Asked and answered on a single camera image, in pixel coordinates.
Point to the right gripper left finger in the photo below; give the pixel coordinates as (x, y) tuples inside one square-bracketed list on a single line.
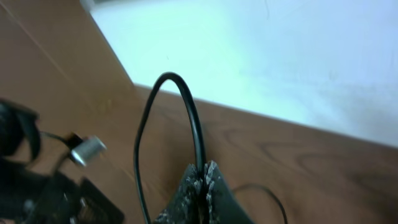
[(183, 206)]

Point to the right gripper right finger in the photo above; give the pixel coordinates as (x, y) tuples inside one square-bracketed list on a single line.
[(222, 206)]

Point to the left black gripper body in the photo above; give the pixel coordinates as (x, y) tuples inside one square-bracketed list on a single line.
[(27, 197)]

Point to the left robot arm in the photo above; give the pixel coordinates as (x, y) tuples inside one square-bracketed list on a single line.
[(18, 123)]

